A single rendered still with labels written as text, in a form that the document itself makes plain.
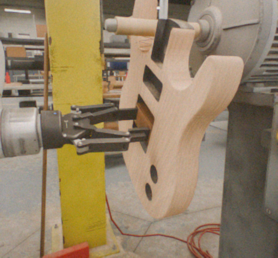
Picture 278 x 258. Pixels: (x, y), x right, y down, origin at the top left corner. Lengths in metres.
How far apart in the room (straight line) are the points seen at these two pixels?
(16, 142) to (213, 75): 0.33
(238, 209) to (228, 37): 0.50
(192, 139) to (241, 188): 0.40
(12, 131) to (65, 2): 1.02
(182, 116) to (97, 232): 1.41
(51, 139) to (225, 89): 0.30
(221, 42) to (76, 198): 1.26
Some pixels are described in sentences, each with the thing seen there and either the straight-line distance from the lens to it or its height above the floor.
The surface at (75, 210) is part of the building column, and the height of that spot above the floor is 0.32.
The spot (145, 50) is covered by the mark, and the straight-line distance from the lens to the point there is 0.53.
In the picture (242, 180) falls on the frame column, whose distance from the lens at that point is 0.75.
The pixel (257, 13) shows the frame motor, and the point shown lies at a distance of 0.50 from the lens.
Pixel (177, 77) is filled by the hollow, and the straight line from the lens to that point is 0.41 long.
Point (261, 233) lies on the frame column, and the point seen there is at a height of 0.74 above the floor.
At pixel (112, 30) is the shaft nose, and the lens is 0.47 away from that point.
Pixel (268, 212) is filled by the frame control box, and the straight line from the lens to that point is 0.47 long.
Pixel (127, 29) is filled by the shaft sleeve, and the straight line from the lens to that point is 0.47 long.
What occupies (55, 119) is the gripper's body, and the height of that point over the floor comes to 1.08.
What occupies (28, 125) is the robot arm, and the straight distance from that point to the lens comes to 0.44.
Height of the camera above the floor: 1.17
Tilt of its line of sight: 12 degrees down
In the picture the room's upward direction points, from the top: straight up
